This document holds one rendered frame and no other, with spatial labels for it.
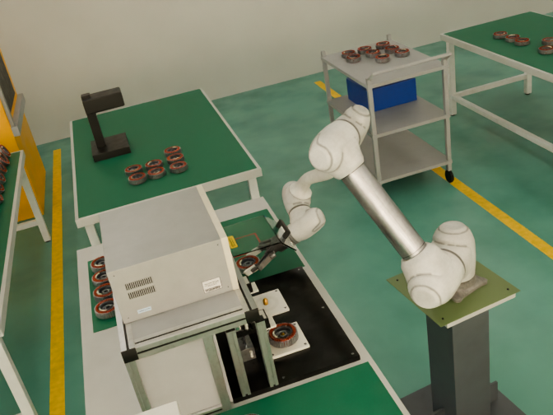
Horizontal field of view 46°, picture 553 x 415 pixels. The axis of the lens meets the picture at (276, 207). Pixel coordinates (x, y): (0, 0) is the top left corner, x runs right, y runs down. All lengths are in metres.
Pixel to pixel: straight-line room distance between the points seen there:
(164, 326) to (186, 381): 0.21
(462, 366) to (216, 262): 1.20
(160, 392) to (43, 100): 5.58
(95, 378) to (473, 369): 1.52
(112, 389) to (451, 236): 1.37
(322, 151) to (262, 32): 5.42
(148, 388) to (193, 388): 0.15
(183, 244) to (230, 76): 5.61
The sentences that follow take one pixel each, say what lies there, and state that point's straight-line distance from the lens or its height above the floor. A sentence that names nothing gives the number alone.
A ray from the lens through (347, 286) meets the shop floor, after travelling 4.03.
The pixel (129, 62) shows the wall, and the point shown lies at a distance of 7.42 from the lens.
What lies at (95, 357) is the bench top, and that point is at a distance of 2.74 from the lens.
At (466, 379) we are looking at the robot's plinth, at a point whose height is 0.33.
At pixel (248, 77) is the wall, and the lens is 7.69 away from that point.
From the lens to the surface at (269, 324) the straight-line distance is 2.38.
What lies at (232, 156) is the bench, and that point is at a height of 0.75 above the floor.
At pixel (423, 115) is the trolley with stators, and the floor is 0.55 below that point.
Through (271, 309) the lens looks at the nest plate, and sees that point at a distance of 2.64.
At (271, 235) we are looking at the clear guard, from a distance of 2.55.
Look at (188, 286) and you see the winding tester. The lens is 2.16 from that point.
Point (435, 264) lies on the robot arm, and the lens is 2.39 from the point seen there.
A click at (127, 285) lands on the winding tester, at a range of 2.13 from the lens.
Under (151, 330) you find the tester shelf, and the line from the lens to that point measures 2.14.
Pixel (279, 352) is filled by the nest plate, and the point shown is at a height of 0.78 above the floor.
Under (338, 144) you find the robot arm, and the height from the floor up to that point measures 1.45.
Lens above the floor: 2.36
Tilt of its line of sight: 28 degrees down
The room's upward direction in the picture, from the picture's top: 11 degrees counter-clockwise
